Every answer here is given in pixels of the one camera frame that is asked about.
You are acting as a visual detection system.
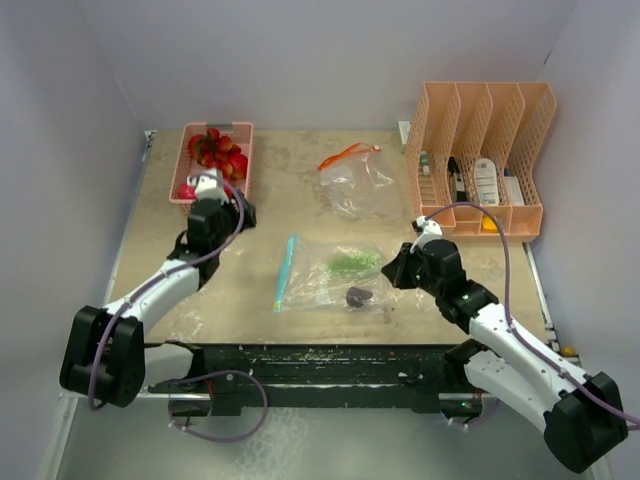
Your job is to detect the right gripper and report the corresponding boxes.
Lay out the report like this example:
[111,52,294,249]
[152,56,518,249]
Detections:
[382,242,443,297]

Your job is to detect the large pink red apple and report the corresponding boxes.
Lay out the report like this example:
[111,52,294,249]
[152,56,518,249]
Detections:
[178,184,197,201]

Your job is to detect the green fake grape bunch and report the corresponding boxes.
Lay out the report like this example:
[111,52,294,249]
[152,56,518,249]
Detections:
[326,252,381,274]

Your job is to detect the dark red fake fig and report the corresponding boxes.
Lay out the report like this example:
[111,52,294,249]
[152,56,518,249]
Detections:
[345,287,373,308]

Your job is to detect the red fake apple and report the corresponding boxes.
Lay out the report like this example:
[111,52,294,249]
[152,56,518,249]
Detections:
[228,153,249,180]

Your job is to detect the bunch of small red fruits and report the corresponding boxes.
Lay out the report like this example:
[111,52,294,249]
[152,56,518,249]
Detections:
[187,127,245,179]

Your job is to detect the pink perforated plastic basket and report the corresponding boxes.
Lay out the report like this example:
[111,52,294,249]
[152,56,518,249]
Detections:
[169,122,254,212]

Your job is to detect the blue zip bag small fruits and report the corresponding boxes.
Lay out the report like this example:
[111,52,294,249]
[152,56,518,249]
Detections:
[273,235,389,313]

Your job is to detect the orange zip bag with apples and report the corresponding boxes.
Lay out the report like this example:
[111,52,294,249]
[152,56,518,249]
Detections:
[317,142,402,219]

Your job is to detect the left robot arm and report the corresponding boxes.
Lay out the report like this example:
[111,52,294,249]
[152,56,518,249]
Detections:
[59,191,257,410]

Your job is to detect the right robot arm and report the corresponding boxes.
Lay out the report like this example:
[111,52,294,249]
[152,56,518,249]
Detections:
[381,239,630,473]

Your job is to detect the yellow object in organizer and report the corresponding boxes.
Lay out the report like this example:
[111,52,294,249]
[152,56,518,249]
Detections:
[481,215,499,233]

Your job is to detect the black item in organizer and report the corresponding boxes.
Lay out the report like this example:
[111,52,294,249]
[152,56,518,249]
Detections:
[447,156,468,203]

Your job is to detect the small green capped bottle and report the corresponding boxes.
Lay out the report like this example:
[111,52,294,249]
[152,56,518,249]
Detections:
[419,151,431,176]

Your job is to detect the white bottle in organizer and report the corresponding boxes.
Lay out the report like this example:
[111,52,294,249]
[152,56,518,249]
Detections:
[474,158,500,206]

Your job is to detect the white box in organizer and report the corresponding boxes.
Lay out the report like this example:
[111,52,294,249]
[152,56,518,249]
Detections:
[504,175,525,206]

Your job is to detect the white box behind organizer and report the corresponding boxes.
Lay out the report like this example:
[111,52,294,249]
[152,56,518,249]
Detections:
[397,120,411,153]

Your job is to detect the orange desk file organizer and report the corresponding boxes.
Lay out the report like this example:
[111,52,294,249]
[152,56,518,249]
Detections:
[405,82,557,243]

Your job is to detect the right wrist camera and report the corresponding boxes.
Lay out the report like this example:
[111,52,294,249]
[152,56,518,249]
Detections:
[412,216,443,249]

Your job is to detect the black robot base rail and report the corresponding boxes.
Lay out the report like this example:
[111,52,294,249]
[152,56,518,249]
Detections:
[149,344,497,421]

